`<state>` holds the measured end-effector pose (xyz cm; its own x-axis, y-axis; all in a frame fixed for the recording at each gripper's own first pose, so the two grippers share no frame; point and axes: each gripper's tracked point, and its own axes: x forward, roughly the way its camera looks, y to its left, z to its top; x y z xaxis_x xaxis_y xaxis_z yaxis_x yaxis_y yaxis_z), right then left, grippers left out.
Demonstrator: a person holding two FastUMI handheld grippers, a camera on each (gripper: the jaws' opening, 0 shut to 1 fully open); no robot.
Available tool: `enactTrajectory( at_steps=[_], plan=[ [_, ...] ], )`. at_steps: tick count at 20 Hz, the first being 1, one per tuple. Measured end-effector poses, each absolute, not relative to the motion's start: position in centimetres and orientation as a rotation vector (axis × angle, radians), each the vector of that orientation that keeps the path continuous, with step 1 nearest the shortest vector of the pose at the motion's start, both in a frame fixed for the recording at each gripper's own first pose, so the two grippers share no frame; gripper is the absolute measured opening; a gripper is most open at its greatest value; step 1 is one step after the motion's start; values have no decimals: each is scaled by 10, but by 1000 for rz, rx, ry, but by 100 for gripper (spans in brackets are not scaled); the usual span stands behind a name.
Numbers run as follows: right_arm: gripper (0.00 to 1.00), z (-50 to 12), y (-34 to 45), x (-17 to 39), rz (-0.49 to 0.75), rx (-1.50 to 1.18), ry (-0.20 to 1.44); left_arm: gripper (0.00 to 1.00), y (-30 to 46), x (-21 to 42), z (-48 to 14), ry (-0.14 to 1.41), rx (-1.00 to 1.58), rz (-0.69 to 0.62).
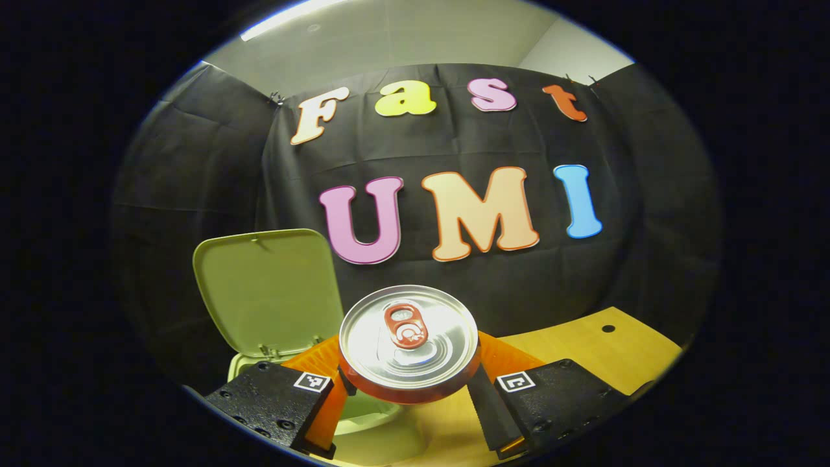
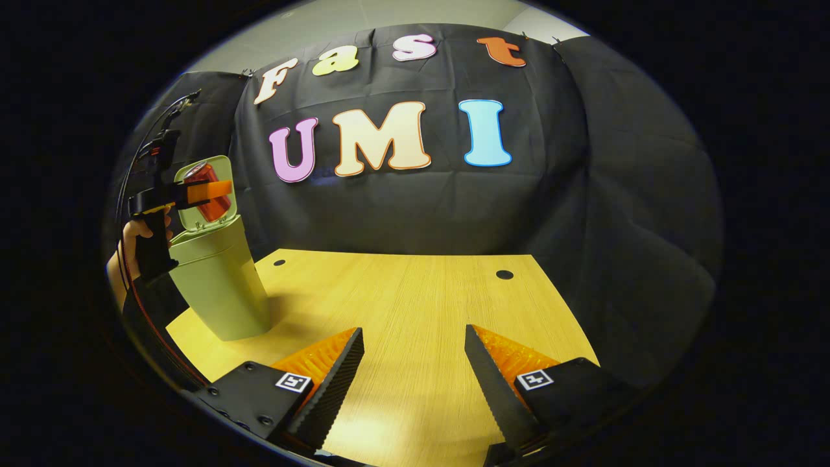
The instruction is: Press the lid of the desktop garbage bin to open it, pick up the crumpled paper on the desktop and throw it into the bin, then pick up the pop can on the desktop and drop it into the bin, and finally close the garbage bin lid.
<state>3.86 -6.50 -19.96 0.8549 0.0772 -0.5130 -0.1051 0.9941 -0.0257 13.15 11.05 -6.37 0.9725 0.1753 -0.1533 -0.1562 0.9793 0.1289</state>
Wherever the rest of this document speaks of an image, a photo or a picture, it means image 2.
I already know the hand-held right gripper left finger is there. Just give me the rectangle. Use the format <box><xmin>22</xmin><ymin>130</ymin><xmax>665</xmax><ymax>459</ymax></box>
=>
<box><xmin>193</xmin><ymin>326</ymin><xmax>365</xmax><ymax>455</ymax></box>

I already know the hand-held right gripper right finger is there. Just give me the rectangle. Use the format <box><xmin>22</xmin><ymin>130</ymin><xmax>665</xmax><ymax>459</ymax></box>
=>
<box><xmin>464</xmin><ymin>324</ymin><xmax>639</xmax><ymax>464</ymax></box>

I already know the red pop can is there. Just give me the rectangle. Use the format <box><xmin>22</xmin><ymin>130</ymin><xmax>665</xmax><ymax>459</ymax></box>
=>
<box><xmin>184</xmin><ymin>162</ymin><xmax>232</xmax><ymax>222</ymax></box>

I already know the green desktop garbage bin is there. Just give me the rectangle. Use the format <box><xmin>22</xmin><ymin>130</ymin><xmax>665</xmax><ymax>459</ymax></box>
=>
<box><xmin>167</xmin><ymin>154</ymin><xmax>273</xmax><ymax>342</ymax></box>

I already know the wooden desktop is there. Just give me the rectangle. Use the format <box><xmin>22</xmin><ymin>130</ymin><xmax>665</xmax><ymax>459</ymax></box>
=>
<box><xmin>165</xmin><ymin>248</ymin><xmax>600</xmax><ymax>467</ymax></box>

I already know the black cable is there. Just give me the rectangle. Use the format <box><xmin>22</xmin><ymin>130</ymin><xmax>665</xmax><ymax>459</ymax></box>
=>
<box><xmin>115</xmin><ymin>90</ymin><xmax>202</xmax><ymax>293</ymax></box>

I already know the red cable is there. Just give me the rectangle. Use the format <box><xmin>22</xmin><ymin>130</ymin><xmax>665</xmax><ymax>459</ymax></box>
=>
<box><xmin>126</xmin><ymin>259</ymin><xmax>208</xmax><ymax>389</ymax></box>

